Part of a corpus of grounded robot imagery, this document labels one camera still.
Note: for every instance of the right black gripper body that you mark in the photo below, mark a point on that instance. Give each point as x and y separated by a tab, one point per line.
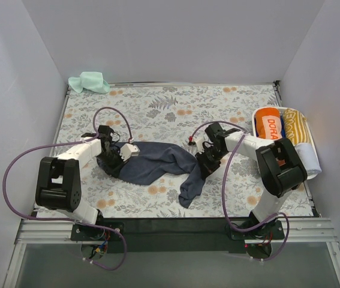
206	162

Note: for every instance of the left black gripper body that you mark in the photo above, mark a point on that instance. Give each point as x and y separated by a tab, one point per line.
110	163

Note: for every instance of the dark grey towel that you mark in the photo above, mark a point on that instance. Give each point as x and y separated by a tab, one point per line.
156	159

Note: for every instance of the orange peach printed towel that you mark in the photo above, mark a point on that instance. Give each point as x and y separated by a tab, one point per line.
268	124

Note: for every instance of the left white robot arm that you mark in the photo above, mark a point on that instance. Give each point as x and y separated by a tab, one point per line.
59	184

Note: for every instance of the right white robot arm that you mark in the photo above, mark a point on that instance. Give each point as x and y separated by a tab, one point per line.
279	165

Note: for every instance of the floral table mat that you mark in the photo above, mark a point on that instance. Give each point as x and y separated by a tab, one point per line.
168	114

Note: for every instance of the mint green towel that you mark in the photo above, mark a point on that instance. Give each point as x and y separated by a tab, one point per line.
89	80

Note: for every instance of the yellow patterned rolled towel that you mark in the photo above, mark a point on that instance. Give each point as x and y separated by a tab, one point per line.
295	126

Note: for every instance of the white plastic basket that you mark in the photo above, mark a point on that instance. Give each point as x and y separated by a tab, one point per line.
282	109

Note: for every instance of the light blue rolled towel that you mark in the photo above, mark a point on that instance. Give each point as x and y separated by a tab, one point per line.
309	159

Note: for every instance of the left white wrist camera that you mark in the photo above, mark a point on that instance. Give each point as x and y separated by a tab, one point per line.
128	150

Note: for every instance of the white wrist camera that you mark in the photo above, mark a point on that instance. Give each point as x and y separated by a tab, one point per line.
128	150
197	143

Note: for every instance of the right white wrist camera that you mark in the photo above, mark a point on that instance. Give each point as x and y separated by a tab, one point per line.
197	143

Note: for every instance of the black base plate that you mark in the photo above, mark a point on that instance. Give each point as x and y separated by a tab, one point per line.
187	234

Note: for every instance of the aluminium frame rail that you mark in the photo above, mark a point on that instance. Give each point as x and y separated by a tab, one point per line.
302	229

